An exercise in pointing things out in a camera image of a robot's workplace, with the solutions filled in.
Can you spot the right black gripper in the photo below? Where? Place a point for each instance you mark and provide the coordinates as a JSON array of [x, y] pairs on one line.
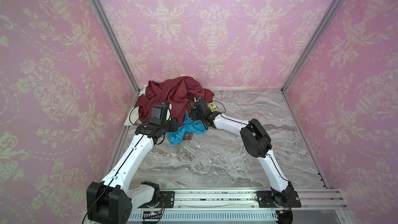
[[199, 108]]

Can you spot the red plaid cloth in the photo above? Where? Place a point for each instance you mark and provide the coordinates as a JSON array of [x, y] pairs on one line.
[[190, 105]]

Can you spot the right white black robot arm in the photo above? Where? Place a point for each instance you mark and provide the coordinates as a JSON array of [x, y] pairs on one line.
[[257, 143]]

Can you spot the maroon cloth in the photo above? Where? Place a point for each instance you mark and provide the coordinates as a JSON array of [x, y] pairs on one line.
[[178, 92]]

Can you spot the left aluminium corner post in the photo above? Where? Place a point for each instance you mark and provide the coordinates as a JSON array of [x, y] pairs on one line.
[[111, 36]]

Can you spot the aluminium corner post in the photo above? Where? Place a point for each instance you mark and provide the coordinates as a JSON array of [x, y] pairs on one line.
[[111, 36], [314, 39]]

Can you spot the lemon print cloth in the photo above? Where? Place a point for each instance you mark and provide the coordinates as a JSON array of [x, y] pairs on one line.
[[213, 107]]

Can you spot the aluminium front rail frame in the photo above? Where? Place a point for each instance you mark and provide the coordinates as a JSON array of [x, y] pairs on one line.
[[238, 206]]

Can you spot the teal blue cloth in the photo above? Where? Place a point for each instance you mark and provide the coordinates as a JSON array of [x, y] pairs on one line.
[[176, 137]]

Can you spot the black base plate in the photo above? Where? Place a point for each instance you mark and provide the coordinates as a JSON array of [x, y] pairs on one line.
[[166, 199], [270, 199]]

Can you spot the right aluminium corner post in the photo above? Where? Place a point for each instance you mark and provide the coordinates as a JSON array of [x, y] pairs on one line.
[[314, 39]]

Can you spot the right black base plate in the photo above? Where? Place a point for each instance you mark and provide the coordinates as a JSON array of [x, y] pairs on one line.
[[270, 199]]

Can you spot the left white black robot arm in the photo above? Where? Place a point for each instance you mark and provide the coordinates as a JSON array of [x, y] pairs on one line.
[[110, 201]]

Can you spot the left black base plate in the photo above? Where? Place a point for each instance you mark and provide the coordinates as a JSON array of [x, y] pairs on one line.
[[166, 199]]

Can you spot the white cloth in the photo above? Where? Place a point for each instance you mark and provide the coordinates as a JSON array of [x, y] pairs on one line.
[[133, 116]]

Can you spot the small electronics board with wires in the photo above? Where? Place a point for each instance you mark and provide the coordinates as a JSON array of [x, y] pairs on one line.
[[152, 217]]

